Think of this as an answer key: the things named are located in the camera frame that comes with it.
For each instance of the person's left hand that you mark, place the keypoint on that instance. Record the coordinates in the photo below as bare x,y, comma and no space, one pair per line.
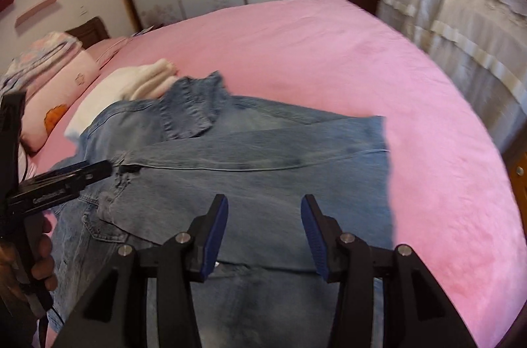
43,265

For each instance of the pink bed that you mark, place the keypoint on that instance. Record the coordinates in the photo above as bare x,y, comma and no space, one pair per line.
329,60

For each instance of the folded white cloth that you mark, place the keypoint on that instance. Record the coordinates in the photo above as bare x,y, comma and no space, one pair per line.
119,86

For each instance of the floral folded blanket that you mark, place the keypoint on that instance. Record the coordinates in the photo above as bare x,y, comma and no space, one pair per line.
45,51

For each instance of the furniture with beige lace cover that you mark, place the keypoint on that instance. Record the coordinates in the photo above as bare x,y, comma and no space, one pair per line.
457,14

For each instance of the wooden cabinet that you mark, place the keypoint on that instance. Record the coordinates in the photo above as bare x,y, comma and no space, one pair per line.
519,183

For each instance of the dark wooden headboard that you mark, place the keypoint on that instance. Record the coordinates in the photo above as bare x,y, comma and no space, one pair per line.
88,31

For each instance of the blue denim jeans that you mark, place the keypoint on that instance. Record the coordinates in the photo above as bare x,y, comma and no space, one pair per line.
247,175

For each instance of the red wall shelf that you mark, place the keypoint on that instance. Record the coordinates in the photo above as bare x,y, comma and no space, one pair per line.
37,10

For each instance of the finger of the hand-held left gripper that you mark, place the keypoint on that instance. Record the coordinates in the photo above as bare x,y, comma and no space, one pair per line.
92,171

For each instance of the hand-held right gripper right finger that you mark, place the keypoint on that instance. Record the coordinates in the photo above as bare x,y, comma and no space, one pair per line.
313,237

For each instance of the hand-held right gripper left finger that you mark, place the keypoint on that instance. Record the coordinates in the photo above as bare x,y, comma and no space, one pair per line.
216,237

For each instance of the pink pillow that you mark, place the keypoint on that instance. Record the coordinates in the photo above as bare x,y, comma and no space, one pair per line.
61,93

